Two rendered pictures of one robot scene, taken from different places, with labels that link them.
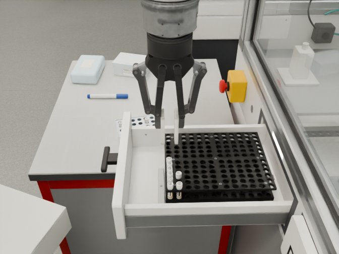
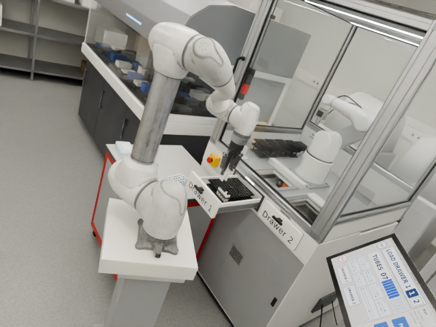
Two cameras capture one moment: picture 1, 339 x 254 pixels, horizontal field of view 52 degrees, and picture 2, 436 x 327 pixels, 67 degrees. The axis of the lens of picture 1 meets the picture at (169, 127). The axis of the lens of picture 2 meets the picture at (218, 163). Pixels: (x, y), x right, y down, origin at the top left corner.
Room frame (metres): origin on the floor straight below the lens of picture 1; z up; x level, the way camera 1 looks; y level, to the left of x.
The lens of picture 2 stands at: (-0.59, 1.13, 1.81)
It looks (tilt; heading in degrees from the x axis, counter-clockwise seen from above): 25 degrees down; 317
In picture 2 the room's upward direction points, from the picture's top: 21 degrees clockwise
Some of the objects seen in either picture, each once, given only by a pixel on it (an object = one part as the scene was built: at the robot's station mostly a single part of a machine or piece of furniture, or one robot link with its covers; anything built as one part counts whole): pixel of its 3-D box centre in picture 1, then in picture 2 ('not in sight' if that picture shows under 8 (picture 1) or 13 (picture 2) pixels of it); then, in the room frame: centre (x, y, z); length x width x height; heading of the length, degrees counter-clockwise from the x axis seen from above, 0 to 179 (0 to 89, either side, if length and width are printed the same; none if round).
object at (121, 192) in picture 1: (124, 169); (202, 193); (0.54, 0.10, 0.87); 0.29 x 0.02 x 0.11; 2
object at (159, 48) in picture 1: (169, 55); (235, 149); (0.54, 0.00, 1.16); 0.08 x 0.07 x 0.09; 92
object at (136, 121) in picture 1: (137, 129); (178, 181); (0.79, 0.09, 0.78); 0.12 x 0.08 x 0.04; 104
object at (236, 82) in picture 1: (235, 86); (213, 159); (0.88, -0.20, 0.88); 0.07 x 0.05 x 0.07; 2
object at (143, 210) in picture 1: (218, 170); (230, 192); (0.55, -0.11, 0.86); 0.40 x 0.26 x 0.06; 92
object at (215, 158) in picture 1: (214, 168); (230, 191); (0.55, -0.10, 0.87); 0.22 x 0.18 x 0.06; 92
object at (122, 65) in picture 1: (132, 65); not in sight; (1.17, 0.14, 0.79); 0.13 x 0.09 x 0.05; 75
